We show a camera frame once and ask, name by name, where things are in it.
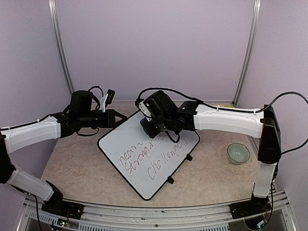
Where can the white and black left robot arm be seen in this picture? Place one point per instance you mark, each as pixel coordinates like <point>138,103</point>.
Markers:
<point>84,111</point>

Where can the white whiteboard with black frame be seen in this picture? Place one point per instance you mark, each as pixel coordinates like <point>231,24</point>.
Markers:
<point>145,163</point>

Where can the aluminium frame post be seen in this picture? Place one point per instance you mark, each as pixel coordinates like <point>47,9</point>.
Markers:
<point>59,45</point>
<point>248,51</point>

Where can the left aluminium frame post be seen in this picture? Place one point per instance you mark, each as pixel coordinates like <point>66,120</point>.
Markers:
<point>59,45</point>

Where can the front aluminium rail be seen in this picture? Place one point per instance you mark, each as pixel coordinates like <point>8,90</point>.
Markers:
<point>96,217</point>

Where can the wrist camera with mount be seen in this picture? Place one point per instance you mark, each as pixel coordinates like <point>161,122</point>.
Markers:
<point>106,99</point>
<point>145,111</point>

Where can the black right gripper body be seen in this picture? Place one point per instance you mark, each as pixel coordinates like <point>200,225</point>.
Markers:
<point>162,124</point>

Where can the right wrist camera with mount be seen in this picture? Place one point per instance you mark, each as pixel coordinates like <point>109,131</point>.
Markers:
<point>145,111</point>

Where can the beige wooden plate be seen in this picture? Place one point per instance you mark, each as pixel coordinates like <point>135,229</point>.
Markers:
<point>218,105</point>

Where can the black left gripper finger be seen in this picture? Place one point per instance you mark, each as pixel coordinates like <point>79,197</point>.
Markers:
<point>119,115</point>
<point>119,122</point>

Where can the right aluminium frame post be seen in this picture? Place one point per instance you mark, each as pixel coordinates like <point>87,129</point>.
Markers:
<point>248,51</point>

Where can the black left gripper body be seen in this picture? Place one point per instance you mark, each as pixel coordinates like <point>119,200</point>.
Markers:
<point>107,122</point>

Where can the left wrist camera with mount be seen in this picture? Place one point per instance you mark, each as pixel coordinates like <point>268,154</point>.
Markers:
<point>106,99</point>

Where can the clear glass bowl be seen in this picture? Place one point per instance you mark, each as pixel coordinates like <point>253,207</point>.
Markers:
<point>238,154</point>

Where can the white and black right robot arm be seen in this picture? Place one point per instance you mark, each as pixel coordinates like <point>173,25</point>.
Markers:
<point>256,123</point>

